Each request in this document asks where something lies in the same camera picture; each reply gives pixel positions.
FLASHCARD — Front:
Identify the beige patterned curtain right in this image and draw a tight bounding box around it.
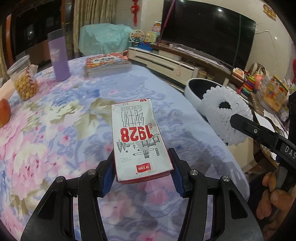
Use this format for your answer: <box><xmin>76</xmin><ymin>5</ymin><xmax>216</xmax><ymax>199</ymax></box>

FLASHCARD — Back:
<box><xmin>73</xmin><ymin>0</ymin><xmax>117</xmax><ymax>57</ymax></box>

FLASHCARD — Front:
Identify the stack of picture books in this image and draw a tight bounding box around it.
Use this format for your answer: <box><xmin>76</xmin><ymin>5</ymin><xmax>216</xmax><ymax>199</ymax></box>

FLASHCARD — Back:
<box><xmin>85</xmin><ymin>53</ymin><xmax>132</xmax><ymax>77</ymax></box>

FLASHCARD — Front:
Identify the clear cup of snacks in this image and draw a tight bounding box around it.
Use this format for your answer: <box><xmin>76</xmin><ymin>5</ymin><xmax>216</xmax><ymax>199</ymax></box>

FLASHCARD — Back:
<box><xmin>8</xmin><ymin>55</ymin><xmax>39</xmax><ymax>101</ymax></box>

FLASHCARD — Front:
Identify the white tv cabinet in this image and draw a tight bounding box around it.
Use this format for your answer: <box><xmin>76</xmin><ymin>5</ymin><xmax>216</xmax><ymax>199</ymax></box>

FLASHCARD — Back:
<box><xmin>128</xmin><ymin>44</ymin><xmax>243</xmax><ymax>87</ymax></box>

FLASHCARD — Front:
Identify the red apple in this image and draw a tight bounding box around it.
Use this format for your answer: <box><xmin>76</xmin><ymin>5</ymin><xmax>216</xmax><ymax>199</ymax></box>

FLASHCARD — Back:
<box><xmin>0</xmin><ymin>98</ymin><xmax>11</xmax><ymax>128</ymax></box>

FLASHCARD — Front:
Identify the white red milk carton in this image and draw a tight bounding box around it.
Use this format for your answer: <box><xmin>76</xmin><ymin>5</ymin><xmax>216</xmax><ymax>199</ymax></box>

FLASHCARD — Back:
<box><xmin>111</xmin><ymin>98</ymin><xmax>174</xmax><ymax>184</ymax></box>

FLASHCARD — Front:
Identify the teal cloth covered furniture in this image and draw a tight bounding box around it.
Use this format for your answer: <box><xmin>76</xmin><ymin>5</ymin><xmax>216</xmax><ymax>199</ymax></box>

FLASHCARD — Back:
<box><xmin>78</xmin><ymin>23</ymin><xmax>133</xmax><ymax>56</ymax></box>

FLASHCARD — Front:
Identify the red hanging lantern decoration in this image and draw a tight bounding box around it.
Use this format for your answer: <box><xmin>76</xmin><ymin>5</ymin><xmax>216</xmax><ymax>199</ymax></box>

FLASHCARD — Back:
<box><xmin>130</xmin><ymin>0</ymin><xmax>140</xmax><ymax>27</ymax></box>

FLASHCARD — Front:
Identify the toy ferris wheel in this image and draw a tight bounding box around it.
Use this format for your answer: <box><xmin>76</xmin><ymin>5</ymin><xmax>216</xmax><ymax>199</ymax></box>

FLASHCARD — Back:
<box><xmin>129</xmin><ymin>30</ymin><xmax>145</xmax><ymax>47</ymax></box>

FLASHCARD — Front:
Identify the yellow toy box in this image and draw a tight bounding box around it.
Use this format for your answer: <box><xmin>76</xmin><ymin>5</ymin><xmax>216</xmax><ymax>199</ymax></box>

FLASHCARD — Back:
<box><xmin>263</xmin><ymin>75</ymin><xmax>288</xmax><ymax>112</ymax></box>

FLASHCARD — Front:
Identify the black flat television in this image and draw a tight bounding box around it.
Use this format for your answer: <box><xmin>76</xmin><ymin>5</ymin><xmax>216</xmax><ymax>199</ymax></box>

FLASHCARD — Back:
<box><xmin>161</xmin><ymin>1</ymin><xmax>256</xmax><ymax>69</ymax></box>

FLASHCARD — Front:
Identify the purple water bottle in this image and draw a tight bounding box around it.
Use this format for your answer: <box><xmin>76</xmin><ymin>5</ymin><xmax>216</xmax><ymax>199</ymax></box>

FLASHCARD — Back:
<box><xmin>48</xmin><ymin>29</ymin><xmax>71</xmax><ymax>82</ymax></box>

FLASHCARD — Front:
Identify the rainbow stacking ring toy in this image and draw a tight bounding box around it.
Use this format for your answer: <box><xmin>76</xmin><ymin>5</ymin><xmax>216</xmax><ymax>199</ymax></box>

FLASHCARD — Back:
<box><xmin>241</xmin><ymin>76</ymin><xmax>255</xmax><ymax>97</ymax></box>

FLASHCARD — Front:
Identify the person's right hand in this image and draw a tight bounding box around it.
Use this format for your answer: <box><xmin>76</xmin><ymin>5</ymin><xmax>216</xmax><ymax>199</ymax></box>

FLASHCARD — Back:
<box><xmin>256</xmin><ymin>172</ymin><xmax>295</xmax><ymax>224</ymax></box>

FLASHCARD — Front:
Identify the white black trash bin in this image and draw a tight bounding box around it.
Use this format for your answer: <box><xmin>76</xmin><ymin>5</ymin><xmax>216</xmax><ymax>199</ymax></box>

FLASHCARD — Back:
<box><xmin>184</xmin><ymin>78</ymin><xmax>222</xmax><ymax>118</ymax></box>

